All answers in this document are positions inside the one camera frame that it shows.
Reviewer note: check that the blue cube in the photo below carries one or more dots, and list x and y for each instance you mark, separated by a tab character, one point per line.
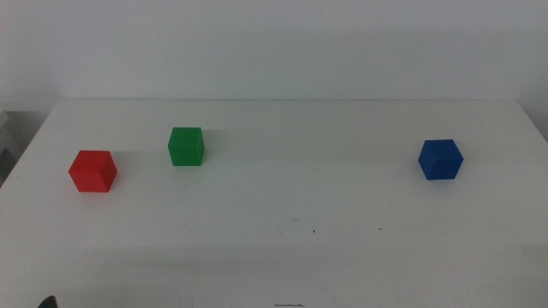
441	160

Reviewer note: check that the red cube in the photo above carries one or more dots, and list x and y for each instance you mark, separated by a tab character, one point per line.
92	173

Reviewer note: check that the green cube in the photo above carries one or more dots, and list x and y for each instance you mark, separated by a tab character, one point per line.
186	147

